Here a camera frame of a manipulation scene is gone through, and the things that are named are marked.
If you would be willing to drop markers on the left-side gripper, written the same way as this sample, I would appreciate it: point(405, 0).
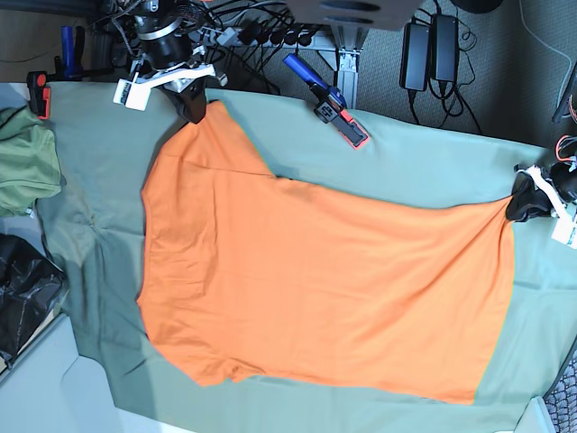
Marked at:
point(543, 192)

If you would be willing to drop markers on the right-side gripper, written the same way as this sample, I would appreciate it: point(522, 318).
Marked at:
point(188, 99)

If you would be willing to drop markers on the orange T-shirt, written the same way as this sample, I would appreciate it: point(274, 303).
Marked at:
point(246, 273)

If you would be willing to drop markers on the robot arm at left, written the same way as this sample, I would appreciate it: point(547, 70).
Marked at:
point(564, 152)

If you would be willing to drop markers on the robot arm at right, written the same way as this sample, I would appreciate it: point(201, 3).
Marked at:
point(166, 57)

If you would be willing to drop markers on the blue clamp at left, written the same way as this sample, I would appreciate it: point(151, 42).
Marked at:
point(68, 67)

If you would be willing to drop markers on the black power strip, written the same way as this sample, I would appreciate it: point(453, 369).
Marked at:
point(287, 35)

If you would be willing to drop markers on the blue orange bar clamp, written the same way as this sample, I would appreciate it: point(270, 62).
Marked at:
point(331, 107)

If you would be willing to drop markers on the olive green garment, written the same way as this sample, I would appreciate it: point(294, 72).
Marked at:
point(30, 169)

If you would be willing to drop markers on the black power adapter right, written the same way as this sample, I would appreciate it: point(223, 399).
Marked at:
point(444, 48)

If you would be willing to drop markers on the black power adapter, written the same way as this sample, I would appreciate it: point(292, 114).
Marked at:
point(415, 57)
point(444, 48)

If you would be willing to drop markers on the black power adapter left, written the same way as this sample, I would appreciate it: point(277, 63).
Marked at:
point(415, 57)

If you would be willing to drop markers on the grey patterned chair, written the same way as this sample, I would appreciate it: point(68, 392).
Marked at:
point(560, 399)

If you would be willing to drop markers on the black plastic bag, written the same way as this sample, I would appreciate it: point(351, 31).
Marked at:
point(30, 287)

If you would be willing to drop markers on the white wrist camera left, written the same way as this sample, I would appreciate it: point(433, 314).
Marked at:
point(565, 232)

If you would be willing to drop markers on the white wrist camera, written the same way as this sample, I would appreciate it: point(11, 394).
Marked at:
point(565, 232)
point(132, 95)

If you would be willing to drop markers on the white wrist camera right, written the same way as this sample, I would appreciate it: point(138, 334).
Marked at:
point(132, 95)

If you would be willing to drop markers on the aluminium frame post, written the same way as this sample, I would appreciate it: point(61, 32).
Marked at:
point(348, 42)

